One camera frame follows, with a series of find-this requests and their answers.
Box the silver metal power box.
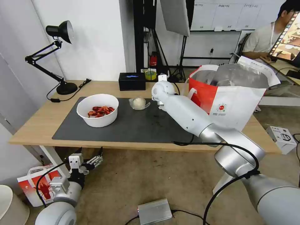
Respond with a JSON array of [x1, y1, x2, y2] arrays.
[[137, 198, 173, 225]]

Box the person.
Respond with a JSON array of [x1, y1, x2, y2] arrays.
[[242, 0, 300, 63]]

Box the white desk panel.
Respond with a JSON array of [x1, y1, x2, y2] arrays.
[[180, 29, 242, 68]]

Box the red white takeout bag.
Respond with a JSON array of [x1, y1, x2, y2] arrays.
[[185, 56, 281, 132]]

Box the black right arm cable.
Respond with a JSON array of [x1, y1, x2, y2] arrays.
[[172, 140, 261, 225]]

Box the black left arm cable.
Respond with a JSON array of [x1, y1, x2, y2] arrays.
[[36, 162, 71, 208]]

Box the black office chair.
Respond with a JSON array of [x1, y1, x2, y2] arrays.
[[238, 32, 253, 56]]

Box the black rectangular tissue box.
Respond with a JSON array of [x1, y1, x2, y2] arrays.
[[118, 72, 146, 91]]

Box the black lamp cord with switch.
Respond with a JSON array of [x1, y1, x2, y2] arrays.
[[46, 79, 92, 103]]

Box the dark grey desk mat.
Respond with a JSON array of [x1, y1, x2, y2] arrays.
[[52, 97, 202, 144]]

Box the black articulated desk lamp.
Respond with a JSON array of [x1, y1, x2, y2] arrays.
[[25, 20, 78, 95]]

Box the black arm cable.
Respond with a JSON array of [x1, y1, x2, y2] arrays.
[[172, 140, 261, 225], [36, 162, 71, 208]]

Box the white round paper bowl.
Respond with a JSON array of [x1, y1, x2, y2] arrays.
[[77, 94, 119, 128]]

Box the yellow green tape roll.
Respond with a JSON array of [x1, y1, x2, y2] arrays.
[[144, 70, 158, 81]]

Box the grey softbox light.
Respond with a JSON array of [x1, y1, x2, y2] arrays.
[[160, 0, 191, 37]]

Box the red crayfish shells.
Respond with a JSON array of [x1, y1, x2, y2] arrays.
[[87, 106, 115, 118]]

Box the white cardboard product box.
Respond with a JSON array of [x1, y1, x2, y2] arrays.
[[265, 126, 298, 155]]

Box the tilted computer monitor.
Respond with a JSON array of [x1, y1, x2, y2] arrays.
[[267, 9, 300, 61]]

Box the white table leg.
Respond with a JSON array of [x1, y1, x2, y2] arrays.
[[38, 145, 64, 175], [212, 174, 235, 195]]

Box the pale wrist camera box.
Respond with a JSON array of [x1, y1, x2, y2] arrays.
[[68, 153, 84, 169]]

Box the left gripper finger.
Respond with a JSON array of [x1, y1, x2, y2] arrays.
[[81, 147, 104, 171], [62, 147, 83, 165]]

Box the red white crayfish print bag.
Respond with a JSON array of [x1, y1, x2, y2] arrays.
[[17, 164, 71, 208]]

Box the white round bin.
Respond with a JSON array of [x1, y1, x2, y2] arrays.
[[0, 184, 30, 225]]

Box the black light stand tripod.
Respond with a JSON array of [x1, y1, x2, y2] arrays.
[[146, 27, 188, 83]]

